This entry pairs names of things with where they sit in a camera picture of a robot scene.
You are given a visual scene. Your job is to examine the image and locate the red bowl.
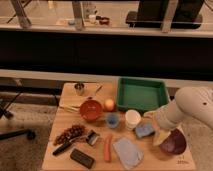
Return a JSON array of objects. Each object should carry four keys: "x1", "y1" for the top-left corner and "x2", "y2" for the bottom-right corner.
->
[{"x1": 79, "y1": 100, "x2": 103, "y2": 122}]

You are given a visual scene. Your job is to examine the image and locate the black handled knife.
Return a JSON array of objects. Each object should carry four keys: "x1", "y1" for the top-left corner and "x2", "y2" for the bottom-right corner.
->
[{"x1": 52, "y1": 135, "x2": 87, "y2": 156}]

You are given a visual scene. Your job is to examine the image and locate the orange ball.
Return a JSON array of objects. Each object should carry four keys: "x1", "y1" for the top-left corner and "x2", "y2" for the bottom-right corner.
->
[{"x1": 104, "y1": 99, "x2": 115, "y2": 111}]

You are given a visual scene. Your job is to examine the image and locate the black monitor on shelf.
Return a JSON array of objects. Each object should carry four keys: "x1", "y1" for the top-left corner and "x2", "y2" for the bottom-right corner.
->
[{"x1": 125, "y1": 0, "x2": 204, "y2": 29}]

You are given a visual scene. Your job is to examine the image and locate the black rectangular block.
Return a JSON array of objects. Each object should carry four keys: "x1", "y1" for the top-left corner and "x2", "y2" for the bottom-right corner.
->
[{"x1": 70, "y1": 149, "x2": 95, "y2": 169}]

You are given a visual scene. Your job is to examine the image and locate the purple bowl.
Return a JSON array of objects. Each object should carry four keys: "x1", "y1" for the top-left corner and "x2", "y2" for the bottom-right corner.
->
[{"x1": 160, "y1": 129, "x2": 187, "y2": 155}]

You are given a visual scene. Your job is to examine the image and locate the wooden cutting board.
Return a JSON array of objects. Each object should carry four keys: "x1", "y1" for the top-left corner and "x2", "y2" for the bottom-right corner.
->
[{"x1": 59, "y1": 83, "x2": 117, "y2": 111}]

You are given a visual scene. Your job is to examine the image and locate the green plastic tray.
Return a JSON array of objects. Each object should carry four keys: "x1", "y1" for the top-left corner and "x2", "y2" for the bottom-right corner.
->
[{"x1": 117, "y1": 77, "x2": 169, "y2": 113}]

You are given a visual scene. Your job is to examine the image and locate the white mug on shelf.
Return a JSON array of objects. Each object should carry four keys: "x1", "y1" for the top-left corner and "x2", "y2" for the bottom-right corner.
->
[{"x1": 89, "y1": 14, "x2": 96, "y2": 23}]

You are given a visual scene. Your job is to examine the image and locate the metal cup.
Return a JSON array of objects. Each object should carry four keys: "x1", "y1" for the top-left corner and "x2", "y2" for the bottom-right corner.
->
[{"x1": 74, "y1": 82, "x2": 84, "y2": 96}]

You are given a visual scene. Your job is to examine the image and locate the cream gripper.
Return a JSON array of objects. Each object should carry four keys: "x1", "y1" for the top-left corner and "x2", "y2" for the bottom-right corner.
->
[{"x1": 143, "y1": 106, "x2": 172, "y2": 146}]

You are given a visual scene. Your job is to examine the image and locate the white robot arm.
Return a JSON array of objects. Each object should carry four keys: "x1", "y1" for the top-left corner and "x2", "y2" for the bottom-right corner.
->
[{"x1": 144, "y1": 87, "x2": 213, "y2": 146}]

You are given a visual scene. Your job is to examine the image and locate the blue sponge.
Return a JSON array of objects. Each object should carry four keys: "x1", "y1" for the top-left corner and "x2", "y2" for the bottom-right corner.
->
[{"x1": 135, "y1": 123, "x2": 155, "y2": 138}]

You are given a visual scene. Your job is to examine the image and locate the dark bowl on shelf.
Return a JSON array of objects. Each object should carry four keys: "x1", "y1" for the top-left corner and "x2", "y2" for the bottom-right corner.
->
[{"x1": 99, "y1": 17, "x2": 110, "y2": 25}]

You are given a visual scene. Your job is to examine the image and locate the light blue cloth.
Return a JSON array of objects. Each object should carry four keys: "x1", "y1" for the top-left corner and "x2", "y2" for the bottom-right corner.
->
[{"x1": 113, "y1": 137, "x2": 144, "y2": 170}]

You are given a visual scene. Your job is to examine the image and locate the white cup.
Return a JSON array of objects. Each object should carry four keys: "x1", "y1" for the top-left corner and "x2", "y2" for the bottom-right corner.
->
[{"x1": 125, "y1": 110, "x2": 141, "y2": 130}]

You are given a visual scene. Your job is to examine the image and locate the bunch of dark grapes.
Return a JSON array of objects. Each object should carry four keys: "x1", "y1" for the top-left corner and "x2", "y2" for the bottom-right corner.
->
[{"x1": 54, "y1": 124, "x2": 85, "y2": 145}]

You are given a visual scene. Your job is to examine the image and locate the orange carrot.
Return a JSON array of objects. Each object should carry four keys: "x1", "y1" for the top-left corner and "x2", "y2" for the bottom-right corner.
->
[{"x1": 104, "y1": 134, "x2": 113, "y2": 162}]

